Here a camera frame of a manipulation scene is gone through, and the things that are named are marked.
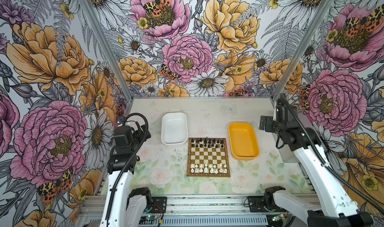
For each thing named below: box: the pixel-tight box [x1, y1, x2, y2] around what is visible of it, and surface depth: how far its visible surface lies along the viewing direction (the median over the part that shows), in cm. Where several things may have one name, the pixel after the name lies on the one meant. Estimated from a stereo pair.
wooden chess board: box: [187, 137, 231, 177], surface depth 91 cm
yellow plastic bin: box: [228, 122, 260, 161], surface depth 97 cm
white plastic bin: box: [161, 112, 188, 145], surface depth 104 cm
